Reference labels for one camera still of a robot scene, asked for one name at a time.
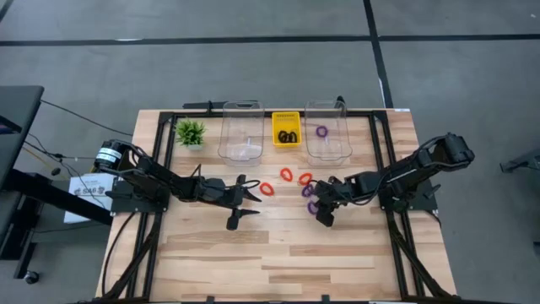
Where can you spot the yellow plastic basket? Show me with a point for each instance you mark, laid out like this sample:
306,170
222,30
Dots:
287,120

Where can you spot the black aluminium table frame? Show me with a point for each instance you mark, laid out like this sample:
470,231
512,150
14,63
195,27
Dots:
198,114

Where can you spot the black desk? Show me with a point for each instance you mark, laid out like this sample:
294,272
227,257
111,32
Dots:
17,110

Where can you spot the black edge clamp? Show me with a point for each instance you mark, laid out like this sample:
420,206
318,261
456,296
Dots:
341,100

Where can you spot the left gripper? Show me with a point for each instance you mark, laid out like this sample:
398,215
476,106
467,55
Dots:
215,190

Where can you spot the clear plastic bin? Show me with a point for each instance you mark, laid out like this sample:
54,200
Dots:
242,156
333,156

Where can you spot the green plant in white pot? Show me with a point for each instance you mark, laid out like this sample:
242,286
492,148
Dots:
190,133

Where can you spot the black stand foot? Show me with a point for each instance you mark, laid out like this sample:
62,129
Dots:
523,161

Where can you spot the black caster wheel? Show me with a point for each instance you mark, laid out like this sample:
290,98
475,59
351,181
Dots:
31,277

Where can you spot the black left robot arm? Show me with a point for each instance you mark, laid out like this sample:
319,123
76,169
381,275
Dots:
147,173

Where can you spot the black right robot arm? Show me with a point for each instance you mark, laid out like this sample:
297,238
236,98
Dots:
422,162

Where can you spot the white printed paper sheet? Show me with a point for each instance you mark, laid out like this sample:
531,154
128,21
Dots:
84,198

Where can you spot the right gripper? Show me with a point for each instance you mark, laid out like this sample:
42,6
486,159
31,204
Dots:
337,192

